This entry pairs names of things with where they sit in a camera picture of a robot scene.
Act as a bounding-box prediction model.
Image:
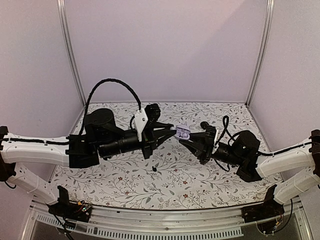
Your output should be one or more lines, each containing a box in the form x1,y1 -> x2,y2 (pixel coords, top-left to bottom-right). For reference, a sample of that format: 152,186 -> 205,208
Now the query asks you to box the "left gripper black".
98,123 -> 177,160

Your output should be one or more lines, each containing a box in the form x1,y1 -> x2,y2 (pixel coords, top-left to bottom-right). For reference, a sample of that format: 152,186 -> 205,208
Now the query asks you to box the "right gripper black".
179,131 -> 243,167

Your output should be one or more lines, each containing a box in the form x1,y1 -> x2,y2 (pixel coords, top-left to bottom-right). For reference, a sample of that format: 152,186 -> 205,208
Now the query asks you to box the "purple earbud charging case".
174,125 -> 191,141

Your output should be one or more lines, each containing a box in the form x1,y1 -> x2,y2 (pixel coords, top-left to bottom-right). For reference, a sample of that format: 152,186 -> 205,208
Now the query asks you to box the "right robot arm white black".
179,126 -> 320,218

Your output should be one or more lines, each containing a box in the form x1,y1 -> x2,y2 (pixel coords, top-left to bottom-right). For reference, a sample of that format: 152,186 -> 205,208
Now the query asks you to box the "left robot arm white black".
0,104 -> 177,217

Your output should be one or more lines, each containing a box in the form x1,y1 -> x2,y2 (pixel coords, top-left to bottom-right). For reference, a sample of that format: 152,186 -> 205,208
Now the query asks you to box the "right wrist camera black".
200,121 -> 218,157

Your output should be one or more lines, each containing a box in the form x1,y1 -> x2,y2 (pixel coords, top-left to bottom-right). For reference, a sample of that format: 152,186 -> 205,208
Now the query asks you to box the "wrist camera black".
132,103 -> 161,142
200,121 -> 218,157

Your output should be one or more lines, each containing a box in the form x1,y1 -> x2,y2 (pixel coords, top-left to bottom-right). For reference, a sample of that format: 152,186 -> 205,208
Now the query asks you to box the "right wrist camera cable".
219,115 -> 238,146

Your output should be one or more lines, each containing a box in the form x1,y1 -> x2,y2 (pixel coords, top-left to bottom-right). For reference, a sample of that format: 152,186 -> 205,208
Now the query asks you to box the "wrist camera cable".
219,115 -> 238,146
79,78 -> 143,137

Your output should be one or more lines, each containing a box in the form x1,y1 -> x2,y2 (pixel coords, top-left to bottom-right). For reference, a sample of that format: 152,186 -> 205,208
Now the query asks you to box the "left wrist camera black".
132,103 -> 161,142

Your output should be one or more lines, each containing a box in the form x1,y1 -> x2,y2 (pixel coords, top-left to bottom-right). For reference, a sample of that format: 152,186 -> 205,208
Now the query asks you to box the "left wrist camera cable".
79,78 -> 143,137

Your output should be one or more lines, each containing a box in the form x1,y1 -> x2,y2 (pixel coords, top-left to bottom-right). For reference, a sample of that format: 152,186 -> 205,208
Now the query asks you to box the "aluminium front rail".
20,197 -> 315,240

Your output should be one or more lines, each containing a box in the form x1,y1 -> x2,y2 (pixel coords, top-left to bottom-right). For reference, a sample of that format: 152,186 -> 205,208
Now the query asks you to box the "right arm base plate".
241,184 -> 285,235

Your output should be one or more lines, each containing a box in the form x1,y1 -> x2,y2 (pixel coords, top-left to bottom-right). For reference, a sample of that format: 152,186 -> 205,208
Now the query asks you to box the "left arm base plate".
47,185 -> 92,223

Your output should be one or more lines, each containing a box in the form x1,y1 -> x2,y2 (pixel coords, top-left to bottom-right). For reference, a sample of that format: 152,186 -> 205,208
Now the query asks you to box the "right aluminium corner post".
245,0 -> 275,108

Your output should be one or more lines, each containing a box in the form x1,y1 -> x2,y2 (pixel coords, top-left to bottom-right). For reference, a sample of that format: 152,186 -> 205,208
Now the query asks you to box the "aluminium corner post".
56,0 -> 86,106
245,0 -> 275,108

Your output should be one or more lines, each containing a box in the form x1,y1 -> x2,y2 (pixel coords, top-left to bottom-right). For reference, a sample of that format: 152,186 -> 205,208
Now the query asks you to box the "left aluminium corner post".
56,0 -> 86,106

